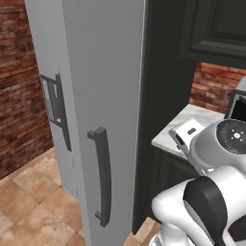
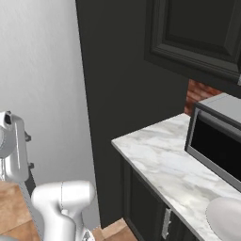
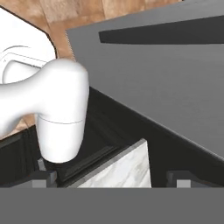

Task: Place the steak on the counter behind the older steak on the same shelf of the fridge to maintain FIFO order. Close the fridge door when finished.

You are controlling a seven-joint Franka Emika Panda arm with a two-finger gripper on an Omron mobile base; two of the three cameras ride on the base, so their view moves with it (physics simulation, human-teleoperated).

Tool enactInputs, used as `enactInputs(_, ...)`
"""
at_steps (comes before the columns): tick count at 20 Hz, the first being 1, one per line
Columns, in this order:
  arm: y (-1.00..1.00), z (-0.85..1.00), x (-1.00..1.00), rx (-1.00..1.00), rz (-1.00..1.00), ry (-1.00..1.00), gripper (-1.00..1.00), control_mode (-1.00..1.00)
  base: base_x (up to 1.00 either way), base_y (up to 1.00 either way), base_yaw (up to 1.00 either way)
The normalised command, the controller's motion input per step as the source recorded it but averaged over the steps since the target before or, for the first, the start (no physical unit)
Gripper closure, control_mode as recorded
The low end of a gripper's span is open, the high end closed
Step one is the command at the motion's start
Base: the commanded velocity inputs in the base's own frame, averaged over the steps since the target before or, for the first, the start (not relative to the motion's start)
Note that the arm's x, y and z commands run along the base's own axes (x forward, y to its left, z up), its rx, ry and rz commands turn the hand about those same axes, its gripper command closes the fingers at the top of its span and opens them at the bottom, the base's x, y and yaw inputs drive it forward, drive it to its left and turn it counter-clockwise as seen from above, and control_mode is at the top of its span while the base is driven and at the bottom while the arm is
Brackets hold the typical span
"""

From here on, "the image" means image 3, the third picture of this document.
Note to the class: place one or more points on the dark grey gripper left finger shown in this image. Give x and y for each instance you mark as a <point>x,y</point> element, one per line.
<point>52,178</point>

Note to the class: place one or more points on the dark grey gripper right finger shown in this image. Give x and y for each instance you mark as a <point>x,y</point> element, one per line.
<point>175,176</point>

